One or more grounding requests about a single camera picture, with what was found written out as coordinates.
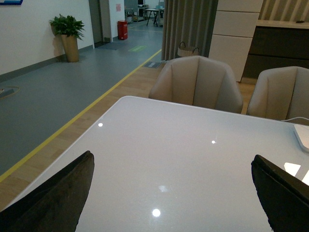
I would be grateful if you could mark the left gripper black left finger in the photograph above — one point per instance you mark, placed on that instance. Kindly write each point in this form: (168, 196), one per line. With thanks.
(56, 204)

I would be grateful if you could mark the white cabinet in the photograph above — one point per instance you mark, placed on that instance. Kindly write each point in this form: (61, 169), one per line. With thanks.
(233, 31)

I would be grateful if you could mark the gray curtain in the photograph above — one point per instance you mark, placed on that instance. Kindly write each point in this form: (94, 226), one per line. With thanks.
(189, 21)

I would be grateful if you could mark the woven basket with handles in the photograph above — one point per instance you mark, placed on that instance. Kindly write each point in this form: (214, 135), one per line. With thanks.
(186, 51)

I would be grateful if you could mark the potted green plant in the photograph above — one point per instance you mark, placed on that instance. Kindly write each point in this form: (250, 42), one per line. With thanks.
(70, 30)

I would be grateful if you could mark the beige chair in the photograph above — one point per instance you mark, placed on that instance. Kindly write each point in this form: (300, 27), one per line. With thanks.
(198, 81)
(282, 94)

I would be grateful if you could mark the dark kitchen counter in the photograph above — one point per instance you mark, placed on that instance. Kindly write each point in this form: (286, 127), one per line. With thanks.
(277, 44)

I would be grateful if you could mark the white desk lamp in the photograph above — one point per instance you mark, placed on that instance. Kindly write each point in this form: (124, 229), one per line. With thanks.
(302, 134)

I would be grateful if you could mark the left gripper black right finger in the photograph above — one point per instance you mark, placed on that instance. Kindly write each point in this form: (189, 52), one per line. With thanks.
(283, 197)

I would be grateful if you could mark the beige chair left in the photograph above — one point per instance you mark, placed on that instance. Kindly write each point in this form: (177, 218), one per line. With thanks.
(198, 81)

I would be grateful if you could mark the beige chair right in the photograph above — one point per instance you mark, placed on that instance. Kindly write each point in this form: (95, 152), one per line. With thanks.
(282, 94)

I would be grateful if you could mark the red bin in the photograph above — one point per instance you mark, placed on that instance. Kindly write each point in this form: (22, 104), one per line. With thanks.
(122, 29)

